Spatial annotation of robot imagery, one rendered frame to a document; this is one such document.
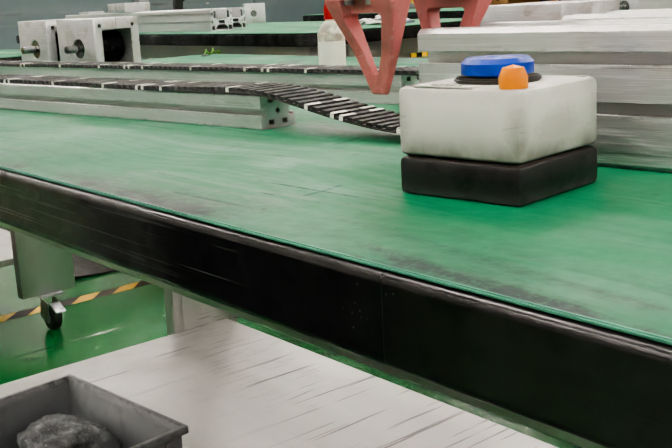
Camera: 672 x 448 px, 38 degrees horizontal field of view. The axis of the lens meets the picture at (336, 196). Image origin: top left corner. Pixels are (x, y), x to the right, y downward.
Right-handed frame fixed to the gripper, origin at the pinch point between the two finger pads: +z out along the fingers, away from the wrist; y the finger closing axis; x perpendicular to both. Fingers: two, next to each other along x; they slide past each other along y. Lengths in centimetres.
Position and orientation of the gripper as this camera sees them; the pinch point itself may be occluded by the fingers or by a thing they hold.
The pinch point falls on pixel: (414, 78)
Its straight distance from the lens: 75.2
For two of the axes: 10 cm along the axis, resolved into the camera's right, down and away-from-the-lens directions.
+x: -7.2, -1.1, 6.9
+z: 0.5, 9.8, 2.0
